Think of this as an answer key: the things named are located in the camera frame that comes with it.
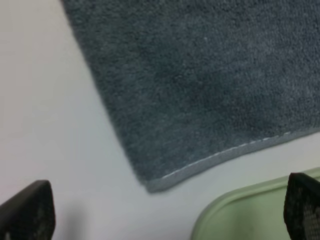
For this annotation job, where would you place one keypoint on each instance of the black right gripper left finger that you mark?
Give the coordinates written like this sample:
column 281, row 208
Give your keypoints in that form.
column 30, row 214

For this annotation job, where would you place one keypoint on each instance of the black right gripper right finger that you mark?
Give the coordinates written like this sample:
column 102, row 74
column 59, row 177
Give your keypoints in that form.
column 301, row 211

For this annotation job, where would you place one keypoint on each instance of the grey towel with orange stripes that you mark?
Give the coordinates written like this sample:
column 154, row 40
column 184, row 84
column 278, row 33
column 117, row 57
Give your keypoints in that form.
column 191, row 84

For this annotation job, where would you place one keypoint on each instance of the light green plastic tray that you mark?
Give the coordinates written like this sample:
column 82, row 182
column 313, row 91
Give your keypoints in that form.
column 254, row 212

